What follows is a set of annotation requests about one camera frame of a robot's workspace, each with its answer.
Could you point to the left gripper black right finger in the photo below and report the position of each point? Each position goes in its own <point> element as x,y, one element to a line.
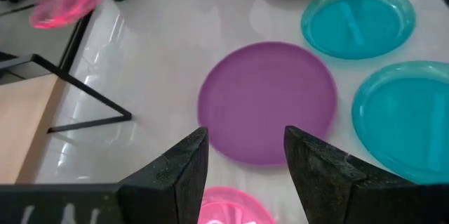
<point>350,199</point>

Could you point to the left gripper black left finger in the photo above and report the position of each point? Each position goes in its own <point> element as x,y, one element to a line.
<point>140,203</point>

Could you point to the transparent teal plate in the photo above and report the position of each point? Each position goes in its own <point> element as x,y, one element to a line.
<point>358,24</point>
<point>403,118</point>

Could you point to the purple plate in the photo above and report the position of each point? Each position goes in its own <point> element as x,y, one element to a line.
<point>266,101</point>

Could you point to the wooden shelf with black frame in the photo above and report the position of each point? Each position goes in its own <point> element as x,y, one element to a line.
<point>21,118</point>

